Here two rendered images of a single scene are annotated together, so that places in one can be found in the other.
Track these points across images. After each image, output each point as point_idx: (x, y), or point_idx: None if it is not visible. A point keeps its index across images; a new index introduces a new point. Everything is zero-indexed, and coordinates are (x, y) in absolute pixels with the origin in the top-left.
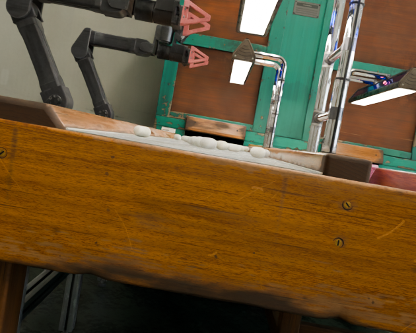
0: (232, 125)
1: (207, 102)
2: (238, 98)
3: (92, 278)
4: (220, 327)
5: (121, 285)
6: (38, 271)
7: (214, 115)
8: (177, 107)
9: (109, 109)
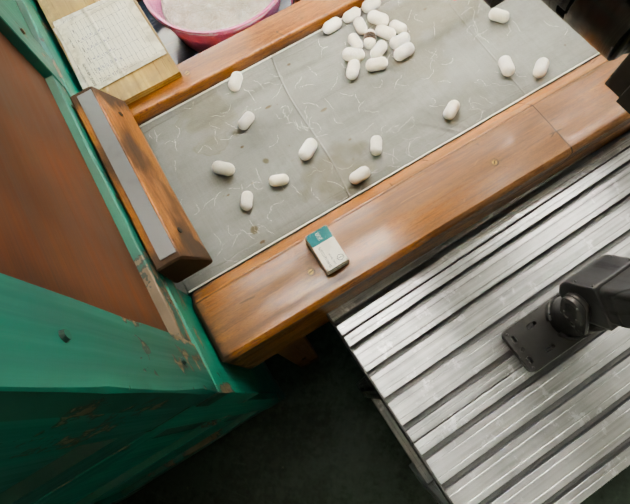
0: (114, 123)
1: (77, 190)
2: (2, 64)
3: (355, 421)
4: None
5: (335, 369)
6: (417, 501)
7: (92, 182)
8: (152, 312)
9: (616, 256)
